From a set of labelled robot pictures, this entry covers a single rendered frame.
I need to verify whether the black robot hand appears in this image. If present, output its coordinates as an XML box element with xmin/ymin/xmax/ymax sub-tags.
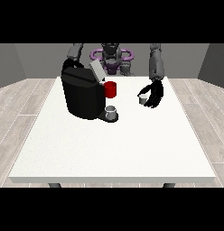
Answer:
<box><xmin>136</xmin><ymin>79</ymin><xmax>165</xmax><ymax>109</ymax></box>
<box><xmin>61</xmin><ymin>58</ymin><xmax>85</xmax><ymax>71</ymax></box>

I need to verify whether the small grey coffee pod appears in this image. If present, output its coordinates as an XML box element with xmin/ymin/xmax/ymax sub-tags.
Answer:
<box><xmin>138</xmin><ymin>93</ymin><xmax>148</xmax><ymax>106</ymax></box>

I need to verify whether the pale grey machine lid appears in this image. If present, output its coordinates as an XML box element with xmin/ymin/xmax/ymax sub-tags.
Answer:
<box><xmin>89</xmin><ymin>59</ymin><xmax>107</xmax><ymax>83</ymax></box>

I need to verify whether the black coffee machine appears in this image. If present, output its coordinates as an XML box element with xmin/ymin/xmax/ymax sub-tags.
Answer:
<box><xmin>61</xmin><ymin>66</ymin><xmax>119</xmax><ymax>124</ymax></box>

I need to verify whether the red pod holder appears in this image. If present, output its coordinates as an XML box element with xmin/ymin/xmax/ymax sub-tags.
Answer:
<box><xmin>104</xmin><ymin>80</ymin><xmax>117</xmax><ymax>99</ymax></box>

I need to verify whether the small grey cup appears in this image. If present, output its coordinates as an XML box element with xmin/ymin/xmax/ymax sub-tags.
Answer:
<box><xmin>105</xmin><ymin>106</ymin><xmax>117</xmax><ymax>120</ymax></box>

